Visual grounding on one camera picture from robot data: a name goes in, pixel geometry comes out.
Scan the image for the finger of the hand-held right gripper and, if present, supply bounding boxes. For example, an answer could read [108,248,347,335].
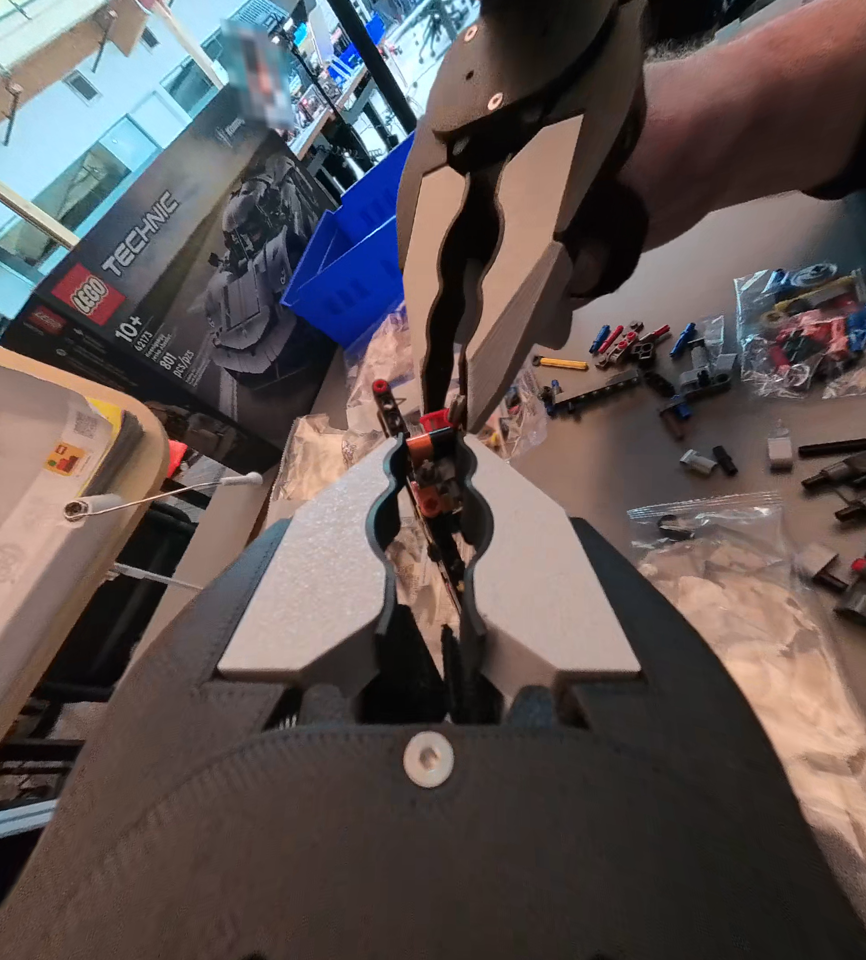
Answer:
[403,161,480,412]
[461,111,589,434]

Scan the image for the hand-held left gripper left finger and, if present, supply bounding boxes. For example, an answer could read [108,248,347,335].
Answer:
[217,433,450,723]

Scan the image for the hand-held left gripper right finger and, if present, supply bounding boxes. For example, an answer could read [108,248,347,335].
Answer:
[442,435,644,723]

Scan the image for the multicolour lego assembly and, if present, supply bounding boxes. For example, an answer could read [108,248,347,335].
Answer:
[371,378,480,601]

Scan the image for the dark grey lego beam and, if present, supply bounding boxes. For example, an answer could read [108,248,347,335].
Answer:
[544,369,644,419]

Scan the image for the small clear bag of lego parts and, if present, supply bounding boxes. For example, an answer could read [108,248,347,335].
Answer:
[733,262,866,400]

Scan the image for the scattered loose lego pieces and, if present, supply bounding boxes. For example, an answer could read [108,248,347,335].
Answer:
[493,321,866,648]

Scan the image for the person's right hand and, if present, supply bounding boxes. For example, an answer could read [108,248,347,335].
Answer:
[570,41,780,299]

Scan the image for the blue plastic bin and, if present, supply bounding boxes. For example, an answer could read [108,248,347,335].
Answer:
[280,131,416,351]

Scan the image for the flat empty clear bag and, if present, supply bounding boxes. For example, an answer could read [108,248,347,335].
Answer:
[626,489,866,946]

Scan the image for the black box with grey figure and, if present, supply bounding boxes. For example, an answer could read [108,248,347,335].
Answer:
[0,131,345,475]

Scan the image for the open instruction booklet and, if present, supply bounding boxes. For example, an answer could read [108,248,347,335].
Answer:
[0,330,173,815]

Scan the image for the black window frame post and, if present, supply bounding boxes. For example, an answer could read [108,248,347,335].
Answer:
[324,0,420,135]

